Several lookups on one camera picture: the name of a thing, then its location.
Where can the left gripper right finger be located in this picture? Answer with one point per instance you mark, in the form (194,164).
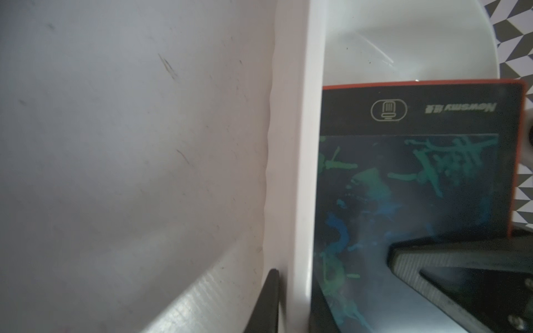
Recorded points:
(484,286)

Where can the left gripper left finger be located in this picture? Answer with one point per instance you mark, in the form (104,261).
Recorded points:
(264,317)

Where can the white plastic storage tray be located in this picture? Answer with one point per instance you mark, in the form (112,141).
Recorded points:
(321,43)

